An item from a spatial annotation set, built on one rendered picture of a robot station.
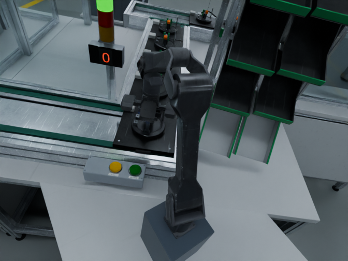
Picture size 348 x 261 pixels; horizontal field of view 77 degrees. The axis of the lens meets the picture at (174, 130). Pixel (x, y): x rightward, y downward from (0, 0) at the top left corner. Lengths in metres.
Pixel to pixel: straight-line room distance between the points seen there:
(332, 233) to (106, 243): 1.93
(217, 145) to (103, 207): 0.48
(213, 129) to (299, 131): 1.00
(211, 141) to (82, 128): 0.54
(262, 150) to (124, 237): 0.60
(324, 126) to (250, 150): 0.96
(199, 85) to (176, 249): 0.40
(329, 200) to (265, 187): 1.53
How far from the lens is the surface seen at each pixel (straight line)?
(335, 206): 2.55
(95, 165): 0.83
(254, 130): 0.93
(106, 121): 1.02
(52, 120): 1.06
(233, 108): 0.77
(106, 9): 0.81
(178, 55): 0.46
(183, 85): 0.39
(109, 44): 0.89
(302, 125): 1.74
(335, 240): 2.35
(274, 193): 1.06
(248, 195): 1.00
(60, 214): 0.88
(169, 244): 0.61
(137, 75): 1.18
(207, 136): 0.87
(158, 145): 0.87
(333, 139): 1.96
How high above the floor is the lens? 1.65
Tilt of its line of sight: 46 degrees down
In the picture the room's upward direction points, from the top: 14 degrees clockwise
